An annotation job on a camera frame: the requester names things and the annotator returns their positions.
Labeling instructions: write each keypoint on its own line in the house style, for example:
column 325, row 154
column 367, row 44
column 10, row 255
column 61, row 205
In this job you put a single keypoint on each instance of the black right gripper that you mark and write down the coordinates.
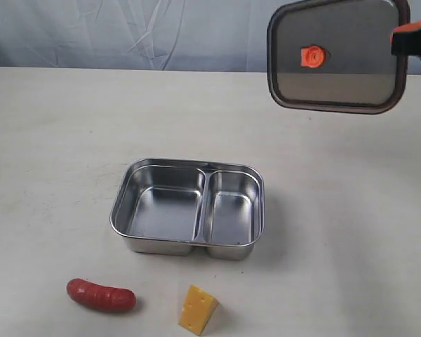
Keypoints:
column 406, row 40

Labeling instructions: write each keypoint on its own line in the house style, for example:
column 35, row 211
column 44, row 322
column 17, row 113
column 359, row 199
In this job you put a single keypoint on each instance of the dark transparent lunch box lid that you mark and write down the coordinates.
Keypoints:
column 336, row 56

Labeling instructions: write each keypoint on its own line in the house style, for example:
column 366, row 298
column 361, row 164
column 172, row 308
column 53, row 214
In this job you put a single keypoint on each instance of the yellow toy cheese wedge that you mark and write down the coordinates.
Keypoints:
column 197, row 310

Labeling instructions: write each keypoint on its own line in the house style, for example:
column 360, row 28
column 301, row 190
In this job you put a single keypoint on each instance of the red toy sausage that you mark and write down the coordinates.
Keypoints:
column 101, row 298

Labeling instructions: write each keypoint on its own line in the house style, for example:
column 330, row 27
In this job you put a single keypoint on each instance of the stainless steel lunch box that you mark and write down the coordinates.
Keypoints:
column 172, row 206

